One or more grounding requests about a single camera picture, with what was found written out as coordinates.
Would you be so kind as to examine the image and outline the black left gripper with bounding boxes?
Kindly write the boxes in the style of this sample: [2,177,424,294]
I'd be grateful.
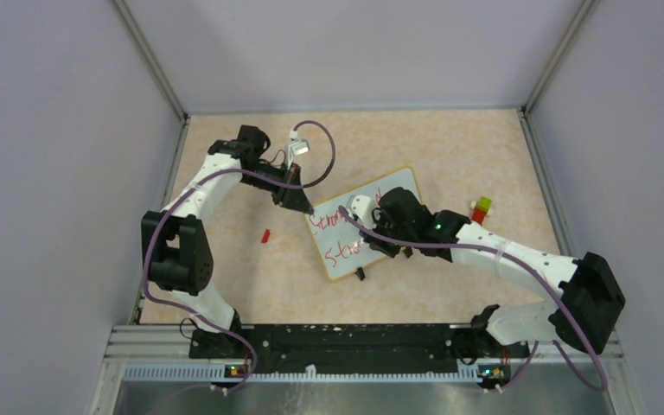
[239,161,313,214]

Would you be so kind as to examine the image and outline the yellow framed whiteboard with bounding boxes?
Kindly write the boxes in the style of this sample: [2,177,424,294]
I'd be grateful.
[304,166,420,281]

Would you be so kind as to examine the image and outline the red marker cap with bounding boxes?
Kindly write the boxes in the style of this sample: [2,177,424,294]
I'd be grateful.
[261,229,271,244]

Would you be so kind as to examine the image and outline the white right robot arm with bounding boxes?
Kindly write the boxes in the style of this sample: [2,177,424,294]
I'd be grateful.
[347,187,626,356]

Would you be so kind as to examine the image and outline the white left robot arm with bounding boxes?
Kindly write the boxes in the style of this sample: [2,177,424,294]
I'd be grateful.
[141,125,314,357]

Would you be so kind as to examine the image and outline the red green toy brick car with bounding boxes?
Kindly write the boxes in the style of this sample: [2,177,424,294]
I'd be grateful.
[469,196,492,226]

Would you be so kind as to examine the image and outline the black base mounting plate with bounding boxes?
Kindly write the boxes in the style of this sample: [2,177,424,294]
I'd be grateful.
[188,323,530,375]

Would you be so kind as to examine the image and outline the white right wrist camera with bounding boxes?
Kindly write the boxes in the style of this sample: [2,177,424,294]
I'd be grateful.
[346,195,377,228]

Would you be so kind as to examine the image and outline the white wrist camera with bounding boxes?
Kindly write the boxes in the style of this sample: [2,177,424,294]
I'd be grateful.
[284,129,310,168]
[346,195,377,228]

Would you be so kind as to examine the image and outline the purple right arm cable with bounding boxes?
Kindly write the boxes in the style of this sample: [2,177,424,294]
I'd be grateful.
[337,205,610,393]

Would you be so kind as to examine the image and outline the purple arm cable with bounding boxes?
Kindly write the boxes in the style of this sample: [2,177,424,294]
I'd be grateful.
[337,205,610,393]
[139,120,338,396]

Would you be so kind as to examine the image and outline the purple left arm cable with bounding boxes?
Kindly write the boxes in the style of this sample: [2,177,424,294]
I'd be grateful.
[139,120,338,396]

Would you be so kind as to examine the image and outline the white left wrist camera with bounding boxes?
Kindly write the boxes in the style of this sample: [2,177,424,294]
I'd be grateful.
[284,129,310,168]

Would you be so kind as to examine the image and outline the white toothed cable duct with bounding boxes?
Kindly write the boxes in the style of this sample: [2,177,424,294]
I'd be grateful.
[123,363,482,383]

